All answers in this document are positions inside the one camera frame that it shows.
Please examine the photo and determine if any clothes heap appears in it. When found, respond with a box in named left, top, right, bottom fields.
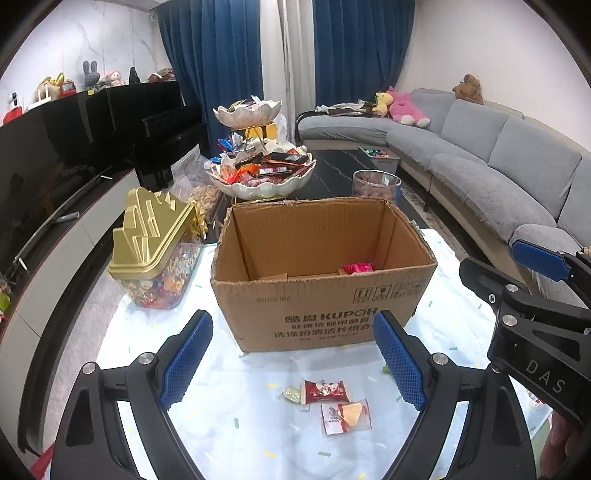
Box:
left=315, top=100, right=377, bottom=116

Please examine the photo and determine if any black television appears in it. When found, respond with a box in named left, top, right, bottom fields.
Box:
left=0, top=90, right=139, bottom=278

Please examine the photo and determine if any brown plush bear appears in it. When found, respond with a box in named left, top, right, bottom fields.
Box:
left=452, top=74, right=485, bottom=104

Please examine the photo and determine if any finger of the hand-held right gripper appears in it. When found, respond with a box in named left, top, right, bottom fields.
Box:
left=458, top=257, right=548, bottom=330
left=510, top=237, right=591, bottom=311

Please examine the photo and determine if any clear bag of peanuts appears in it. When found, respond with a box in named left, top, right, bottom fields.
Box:
left=171, top=147, right=227, bottom=223

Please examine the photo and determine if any black piano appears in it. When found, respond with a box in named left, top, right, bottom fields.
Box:
left=85, top=80, right=208, bottom=190

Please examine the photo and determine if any gold lid candy container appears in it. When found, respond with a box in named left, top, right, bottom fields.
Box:
left=107, top=187, right=206, bottom=310

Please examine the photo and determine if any grey television cabinet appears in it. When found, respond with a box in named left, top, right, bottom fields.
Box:
left=0, top=166, right=139, bottom=457

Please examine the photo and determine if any grey sofa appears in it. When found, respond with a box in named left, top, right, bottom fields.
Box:
left=295, top=88, right=591, bottom=310

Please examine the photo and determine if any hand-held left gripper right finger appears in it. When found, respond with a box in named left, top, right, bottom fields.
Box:
left=373, top=310, right=541, bottom=480

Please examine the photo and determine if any brown cardboard box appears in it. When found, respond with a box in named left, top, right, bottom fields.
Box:
left=210, top=197, right=438, bottom=354

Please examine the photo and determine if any clear cracker snack packet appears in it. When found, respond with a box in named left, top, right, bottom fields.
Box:
left=320, top=399, right=373, bottom=436

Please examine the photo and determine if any patterned floor rug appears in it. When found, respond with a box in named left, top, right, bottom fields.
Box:
left=397, top=185, right=439, bottom=232

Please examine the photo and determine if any person's right hand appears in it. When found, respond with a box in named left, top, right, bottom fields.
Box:
left=540, top=408, right=591, bottom=480

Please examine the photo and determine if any grey storage bin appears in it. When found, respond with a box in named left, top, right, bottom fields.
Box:
left=359, top=146, right=402, bottom=172

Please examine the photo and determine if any pink plush toy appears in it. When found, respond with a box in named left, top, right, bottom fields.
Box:
left=385, top=86, right=431, bottom=127

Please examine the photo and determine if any white sheer curtain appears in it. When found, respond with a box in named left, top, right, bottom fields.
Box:
left=259, top=0, right=319, bottom=139

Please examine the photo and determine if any clear jar of brown nuts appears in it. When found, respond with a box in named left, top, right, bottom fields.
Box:
left=352, top=169, right=402, bottom=204

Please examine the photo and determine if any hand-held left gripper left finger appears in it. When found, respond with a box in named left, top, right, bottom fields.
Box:
left=48, top=310, right=214, bottom=480

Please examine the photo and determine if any white tiered shell bowl stand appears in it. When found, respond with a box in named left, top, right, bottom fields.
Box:
left=210, top=98, right=317, bottom=204

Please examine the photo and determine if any pile of assorted snack packets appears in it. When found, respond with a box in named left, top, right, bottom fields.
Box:
left=212, top=134, right=311, bottom=185
left=219, top=96, right=278, bottom=112

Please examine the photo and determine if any grey rabbit plush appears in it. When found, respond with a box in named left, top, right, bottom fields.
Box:
left=82, top=60, right=103, bottom=90

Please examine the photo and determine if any blue curtain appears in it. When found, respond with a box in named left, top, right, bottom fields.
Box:
left=313, top=0, right=416, bottom=109
left=154, top=0, right=264, bottom=153

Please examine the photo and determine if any red figure snack packet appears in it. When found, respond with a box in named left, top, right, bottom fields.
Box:
left=301, top=378, right=352, bottom=411

